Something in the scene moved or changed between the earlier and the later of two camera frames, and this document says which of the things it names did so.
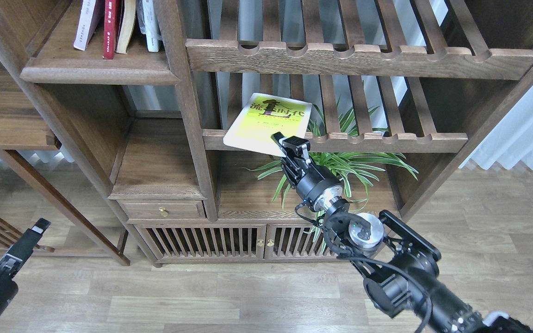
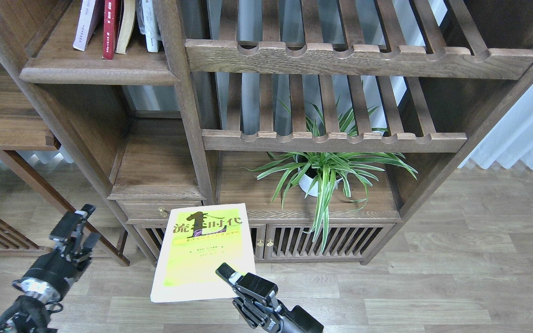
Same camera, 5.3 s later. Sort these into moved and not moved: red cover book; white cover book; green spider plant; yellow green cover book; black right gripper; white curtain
Moved: yellow green cover book; black right gripper
Not moved: green spider plant; red cover book; white cover book; white curtain
